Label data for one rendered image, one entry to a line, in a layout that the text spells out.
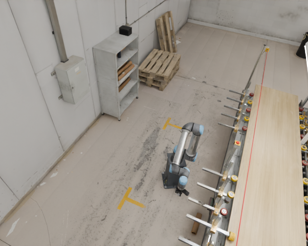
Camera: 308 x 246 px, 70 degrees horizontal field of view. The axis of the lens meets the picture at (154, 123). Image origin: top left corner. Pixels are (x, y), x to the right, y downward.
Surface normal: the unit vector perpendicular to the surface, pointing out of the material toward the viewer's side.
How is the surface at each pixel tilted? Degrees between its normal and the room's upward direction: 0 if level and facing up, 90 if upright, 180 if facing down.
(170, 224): 0
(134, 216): 0
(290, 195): 0
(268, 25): 90
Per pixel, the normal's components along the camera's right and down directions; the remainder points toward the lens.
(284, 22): -0.40, 0.63
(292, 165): 0.06, -0.71
